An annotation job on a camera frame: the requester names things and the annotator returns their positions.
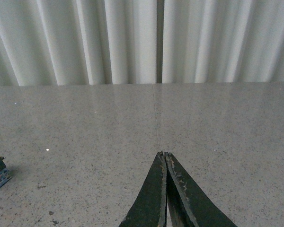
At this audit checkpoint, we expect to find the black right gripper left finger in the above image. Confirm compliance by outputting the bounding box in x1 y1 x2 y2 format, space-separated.
119 152 167 227

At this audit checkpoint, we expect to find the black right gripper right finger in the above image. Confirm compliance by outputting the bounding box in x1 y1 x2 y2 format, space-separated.
164 152 236 227

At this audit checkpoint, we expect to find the white pleated curtain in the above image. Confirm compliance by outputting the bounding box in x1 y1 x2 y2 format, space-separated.
0 0 284 86

